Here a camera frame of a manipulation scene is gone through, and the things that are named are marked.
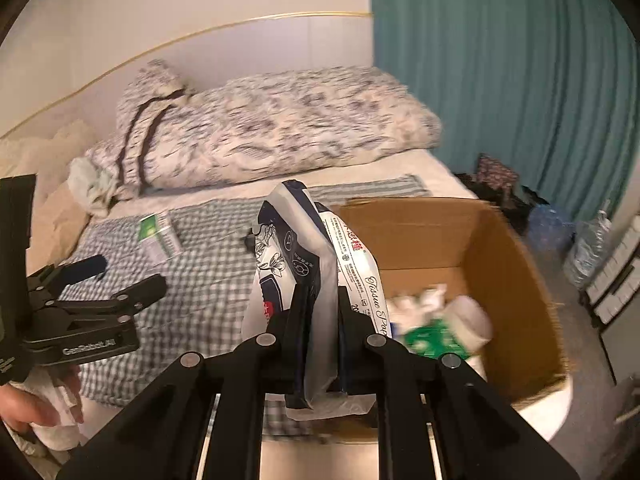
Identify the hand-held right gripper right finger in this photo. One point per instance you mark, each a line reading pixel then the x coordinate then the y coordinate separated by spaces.
pixel 350 340

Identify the white and navy tissue pack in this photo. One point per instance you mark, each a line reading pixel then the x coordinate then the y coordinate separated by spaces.
pixel 295 255

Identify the floral print bag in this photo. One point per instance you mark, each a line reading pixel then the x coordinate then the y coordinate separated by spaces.
pixel 495 175

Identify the white crumpled cloth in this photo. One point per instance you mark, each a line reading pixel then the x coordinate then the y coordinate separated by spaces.
pixel 60 435

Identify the large clear water jug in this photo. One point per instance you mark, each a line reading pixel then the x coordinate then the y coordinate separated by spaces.
pixel 587 250

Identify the white plastic bottle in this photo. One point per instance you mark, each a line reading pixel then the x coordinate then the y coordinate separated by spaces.
pixel 470 325

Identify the white headboard gold trim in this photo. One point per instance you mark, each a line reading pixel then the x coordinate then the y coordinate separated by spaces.
pixel 250 45

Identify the floral duvet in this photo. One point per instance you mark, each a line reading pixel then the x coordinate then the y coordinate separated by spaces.
pixel 275 125

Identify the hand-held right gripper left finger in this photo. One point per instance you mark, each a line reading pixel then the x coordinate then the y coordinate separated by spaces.
pixel 295 340

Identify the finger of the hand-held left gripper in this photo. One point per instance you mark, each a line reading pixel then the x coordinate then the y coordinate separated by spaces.
pixel 85 267
pixel 140 295

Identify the teal curtain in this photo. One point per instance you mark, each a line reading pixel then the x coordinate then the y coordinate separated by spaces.
pixel 500 85

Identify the cardboard box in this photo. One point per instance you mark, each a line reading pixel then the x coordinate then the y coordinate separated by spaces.
pixel 500 270

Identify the white tissue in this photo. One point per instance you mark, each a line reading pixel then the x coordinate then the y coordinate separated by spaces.
pixel 415 302

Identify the wrapped pack of water bottles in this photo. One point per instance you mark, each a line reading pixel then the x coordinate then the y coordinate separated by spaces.
pixel 550 227

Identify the green foil packet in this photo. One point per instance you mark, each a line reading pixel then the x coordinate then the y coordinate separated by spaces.
pixel 435 340

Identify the white slatted rack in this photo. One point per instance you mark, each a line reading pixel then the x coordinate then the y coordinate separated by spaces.
pixel 617 275

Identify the pale green cloth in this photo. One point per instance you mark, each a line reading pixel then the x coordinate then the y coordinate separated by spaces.
pixel 92 185

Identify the dark clothes pile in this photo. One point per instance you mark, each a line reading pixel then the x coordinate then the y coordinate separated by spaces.
pixel 505 210

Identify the green and white medicine box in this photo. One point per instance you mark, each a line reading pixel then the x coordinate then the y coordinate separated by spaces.
pixel 157 235

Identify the beige quilted cushion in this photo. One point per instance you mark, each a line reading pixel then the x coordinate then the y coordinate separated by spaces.
pixel 35 160

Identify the person's left hand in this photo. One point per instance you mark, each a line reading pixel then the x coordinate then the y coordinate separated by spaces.
pixel 25 405

